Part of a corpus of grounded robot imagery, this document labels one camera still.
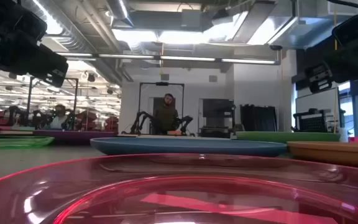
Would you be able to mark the large blue-grey plastic plate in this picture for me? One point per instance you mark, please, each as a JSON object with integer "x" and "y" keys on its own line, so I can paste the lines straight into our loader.
{"x": 185, "y": 147}

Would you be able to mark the person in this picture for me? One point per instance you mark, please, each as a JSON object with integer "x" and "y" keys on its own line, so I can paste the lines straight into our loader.
{"x": 166, "y": 116}
{"x": 58, "y": 119}

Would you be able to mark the green clear plastic plate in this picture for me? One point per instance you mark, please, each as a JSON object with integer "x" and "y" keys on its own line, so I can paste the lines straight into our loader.
{"x": 20, "y": 142}

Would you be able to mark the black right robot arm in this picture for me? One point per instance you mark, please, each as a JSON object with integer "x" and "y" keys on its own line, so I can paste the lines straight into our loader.
{"x": 357, "y": 25}

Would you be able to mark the long ceiling light strip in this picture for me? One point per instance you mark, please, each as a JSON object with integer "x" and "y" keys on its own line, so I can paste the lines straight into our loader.
{"x": 185, "y": 58}

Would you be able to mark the whiteboard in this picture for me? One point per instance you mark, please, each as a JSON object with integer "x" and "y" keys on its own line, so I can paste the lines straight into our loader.
{"x": 317, "y": 101}

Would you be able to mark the white bottle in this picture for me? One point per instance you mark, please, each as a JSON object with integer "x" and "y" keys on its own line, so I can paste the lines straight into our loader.
{"x": 343, "y": 135}

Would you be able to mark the black background robot arm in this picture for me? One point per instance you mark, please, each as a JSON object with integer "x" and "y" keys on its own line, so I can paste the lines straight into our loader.
{"x": 140, "y": 121}
{"x": 186, "y": 123}

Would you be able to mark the orange plastic plate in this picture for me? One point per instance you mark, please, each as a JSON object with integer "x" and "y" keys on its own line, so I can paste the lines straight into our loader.
{"x": 337, "y": 154}

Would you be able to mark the black equipment crate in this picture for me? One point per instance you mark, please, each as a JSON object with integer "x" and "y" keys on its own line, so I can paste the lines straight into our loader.
{"x": 309, "y": 121}

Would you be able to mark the purple plastic plate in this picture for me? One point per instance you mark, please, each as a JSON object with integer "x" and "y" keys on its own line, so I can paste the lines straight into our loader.
{"x": 73, "y": 137}

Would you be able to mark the silver ventilation duct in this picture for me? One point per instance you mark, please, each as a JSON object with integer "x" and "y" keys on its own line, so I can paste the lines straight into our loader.
{"x": 120, "y": 11}

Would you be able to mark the black cabinet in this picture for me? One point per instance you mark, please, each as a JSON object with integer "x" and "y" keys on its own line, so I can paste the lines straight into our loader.
{"x": 217, "y": 116}

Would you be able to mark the red clear plastic plate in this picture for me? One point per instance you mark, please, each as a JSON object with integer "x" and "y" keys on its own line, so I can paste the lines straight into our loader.
{"x": 179, "y": 174}

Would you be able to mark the large green plastic plate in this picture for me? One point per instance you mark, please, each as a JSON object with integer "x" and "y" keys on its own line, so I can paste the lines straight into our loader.
{"x": 284, "y": 137}

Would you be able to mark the black folded panels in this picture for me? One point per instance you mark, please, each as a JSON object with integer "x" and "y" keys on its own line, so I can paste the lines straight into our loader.
{"x": 258, "y": 118}

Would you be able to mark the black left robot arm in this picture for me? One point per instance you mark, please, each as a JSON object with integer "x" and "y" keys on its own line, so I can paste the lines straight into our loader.
{"x": 8, "y": 15}

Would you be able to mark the black metal frame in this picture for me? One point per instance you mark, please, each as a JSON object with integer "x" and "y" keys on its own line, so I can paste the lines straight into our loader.
{"x": 161, "y": 84}

